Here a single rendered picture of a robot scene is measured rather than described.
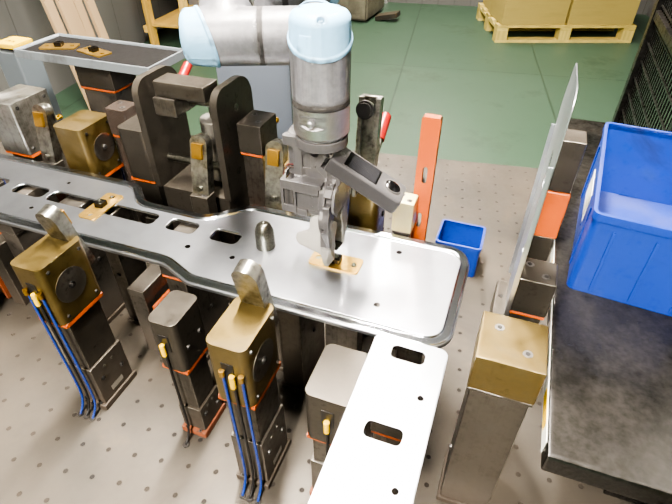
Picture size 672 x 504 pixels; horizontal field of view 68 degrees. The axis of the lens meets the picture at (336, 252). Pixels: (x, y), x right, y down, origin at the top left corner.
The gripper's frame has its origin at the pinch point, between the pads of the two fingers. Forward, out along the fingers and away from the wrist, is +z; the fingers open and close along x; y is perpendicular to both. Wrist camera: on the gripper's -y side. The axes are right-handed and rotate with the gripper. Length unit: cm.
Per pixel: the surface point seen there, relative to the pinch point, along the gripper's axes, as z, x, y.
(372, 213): 0.5, -13.1, -2.2
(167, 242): 2.2, 4.8, 28.6
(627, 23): 84, -535, -115
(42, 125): -5, -13, 69
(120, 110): -8, -19, 54
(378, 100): -19.2, -15.2, -1.5
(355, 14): 94, -515, 162
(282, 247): 2.2, -0.6, 9.7
